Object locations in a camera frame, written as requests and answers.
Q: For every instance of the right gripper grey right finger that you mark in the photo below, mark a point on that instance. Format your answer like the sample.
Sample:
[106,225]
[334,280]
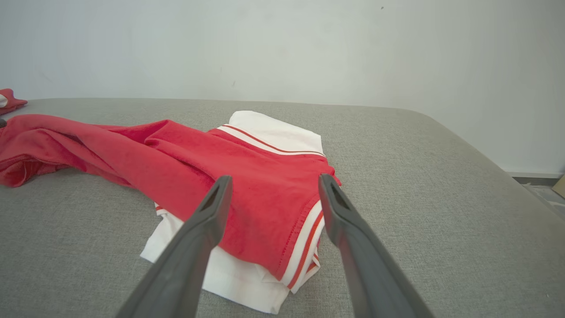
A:
[371,274]

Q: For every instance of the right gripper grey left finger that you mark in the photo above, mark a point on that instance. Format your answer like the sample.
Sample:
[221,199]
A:
[185,265]

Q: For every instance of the red garment with white parts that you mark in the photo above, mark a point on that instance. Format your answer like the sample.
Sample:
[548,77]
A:
[176,163]

